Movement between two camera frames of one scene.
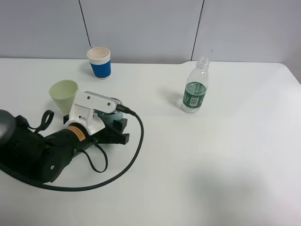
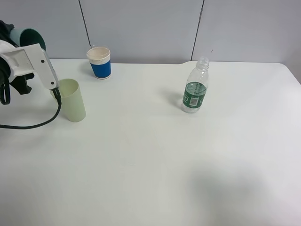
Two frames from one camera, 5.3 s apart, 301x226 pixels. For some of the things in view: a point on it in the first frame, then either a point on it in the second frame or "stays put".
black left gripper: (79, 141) to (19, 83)
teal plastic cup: (109, 117) to (24, 36)
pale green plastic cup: (64, 92) stays put
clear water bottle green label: (194, 94) stays put
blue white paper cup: (99, 59) stays put
